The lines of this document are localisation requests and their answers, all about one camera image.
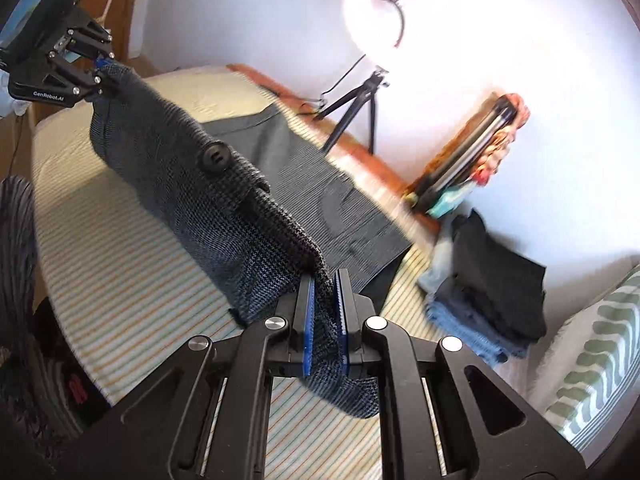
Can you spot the rolled mat with silver tube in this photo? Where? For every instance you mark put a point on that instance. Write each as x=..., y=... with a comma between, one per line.
x=470, y=159

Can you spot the green patterned pillow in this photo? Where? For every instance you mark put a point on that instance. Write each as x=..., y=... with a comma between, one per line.
x=592, y=362

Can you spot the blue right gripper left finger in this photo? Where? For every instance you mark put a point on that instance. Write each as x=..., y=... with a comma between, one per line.
x=304, y=324

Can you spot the black tripod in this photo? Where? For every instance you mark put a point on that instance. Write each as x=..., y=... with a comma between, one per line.
x=356, y=99

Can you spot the white ring light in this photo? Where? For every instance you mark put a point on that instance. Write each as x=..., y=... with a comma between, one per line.
x=448, y=43

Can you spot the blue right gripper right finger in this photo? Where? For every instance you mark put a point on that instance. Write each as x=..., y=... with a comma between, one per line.
x=343, y=299

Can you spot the dark grey checked pants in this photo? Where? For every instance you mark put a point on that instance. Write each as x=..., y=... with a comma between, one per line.
x=257, y=207

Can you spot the folded blue jeans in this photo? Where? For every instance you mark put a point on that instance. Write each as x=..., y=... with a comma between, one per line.
x=447, y=308

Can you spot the black striped garment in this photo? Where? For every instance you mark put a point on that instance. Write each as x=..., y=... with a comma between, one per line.
x=42, y=383

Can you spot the folded black garment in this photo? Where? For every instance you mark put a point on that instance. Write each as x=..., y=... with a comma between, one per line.
x=505, y=288

